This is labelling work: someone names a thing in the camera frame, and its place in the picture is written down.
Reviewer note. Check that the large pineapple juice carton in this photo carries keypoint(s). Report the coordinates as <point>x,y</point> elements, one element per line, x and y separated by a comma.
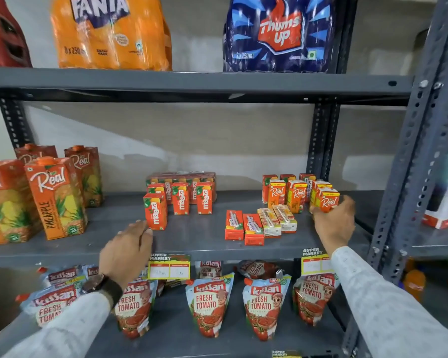
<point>5,205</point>
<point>35,152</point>
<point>56,199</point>
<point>86,175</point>

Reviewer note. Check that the person's left forearm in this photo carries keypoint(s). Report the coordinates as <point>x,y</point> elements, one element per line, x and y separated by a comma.
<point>67,328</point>

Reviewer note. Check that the orange shrink-wrapped soda pack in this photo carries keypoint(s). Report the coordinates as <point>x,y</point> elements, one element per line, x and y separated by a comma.
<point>108,37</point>

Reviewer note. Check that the person's left hand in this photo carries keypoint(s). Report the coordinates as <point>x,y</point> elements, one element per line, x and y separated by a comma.
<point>125,255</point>

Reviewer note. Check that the blue shrink-wrapped soda pack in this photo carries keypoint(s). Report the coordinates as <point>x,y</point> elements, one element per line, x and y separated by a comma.
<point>280,37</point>

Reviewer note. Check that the small orange juice carton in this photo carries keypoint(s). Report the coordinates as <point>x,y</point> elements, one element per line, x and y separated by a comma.
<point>326,201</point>

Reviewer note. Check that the person's left fingers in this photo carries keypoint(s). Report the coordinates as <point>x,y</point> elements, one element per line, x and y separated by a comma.
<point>143,234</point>

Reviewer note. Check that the orange drink bottle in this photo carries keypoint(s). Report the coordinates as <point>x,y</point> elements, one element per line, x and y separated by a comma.
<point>414,285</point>

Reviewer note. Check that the small red lying carton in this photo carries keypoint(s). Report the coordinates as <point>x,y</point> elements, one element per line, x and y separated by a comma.
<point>234,225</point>
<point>254,230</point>

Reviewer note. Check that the red shrink-wrapped soda pack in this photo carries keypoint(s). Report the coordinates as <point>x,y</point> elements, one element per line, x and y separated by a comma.
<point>2,33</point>

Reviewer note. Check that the black wrist watch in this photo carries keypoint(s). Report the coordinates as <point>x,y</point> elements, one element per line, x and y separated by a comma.
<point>105,286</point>

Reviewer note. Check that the shrink-wrapped mango drink pack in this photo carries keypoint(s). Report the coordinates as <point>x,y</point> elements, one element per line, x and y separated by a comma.
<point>183,178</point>

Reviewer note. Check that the group of standing juice cartons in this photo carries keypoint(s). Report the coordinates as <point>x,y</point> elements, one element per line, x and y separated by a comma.
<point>277,193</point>

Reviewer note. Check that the small mango drink carton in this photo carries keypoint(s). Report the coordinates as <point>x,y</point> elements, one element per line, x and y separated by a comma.
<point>156,211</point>
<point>156,188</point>
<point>180,199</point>
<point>204,199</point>

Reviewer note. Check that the white and red box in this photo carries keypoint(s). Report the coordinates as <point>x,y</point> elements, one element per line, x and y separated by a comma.
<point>446,205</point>

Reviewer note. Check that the person's right thumb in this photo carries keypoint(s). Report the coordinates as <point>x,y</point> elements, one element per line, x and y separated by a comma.
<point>322,216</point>

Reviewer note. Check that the row of tomato ketchup pouches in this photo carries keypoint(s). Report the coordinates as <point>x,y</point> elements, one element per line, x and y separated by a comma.
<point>209,305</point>

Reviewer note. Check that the grey metal shelf rack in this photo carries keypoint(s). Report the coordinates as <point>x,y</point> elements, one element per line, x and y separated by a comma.
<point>438,244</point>
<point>209,82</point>

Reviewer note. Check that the person's right forearm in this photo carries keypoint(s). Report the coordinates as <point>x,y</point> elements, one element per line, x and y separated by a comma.
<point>388,309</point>

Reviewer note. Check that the yellow shelf price tag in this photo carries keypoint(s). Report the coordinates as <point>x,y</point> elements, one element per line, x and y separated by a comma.
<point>285,354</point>
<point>169,267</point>
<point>317,262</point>

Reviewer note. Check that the person's right hand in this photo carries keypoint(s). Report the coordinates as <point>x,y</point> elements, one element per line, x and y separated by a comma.
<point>336,229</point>

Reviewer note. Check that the small beige lying carton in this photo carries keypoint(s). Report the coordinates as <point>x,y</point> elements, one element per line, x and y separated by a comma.
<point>269,222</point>
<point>285,218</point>

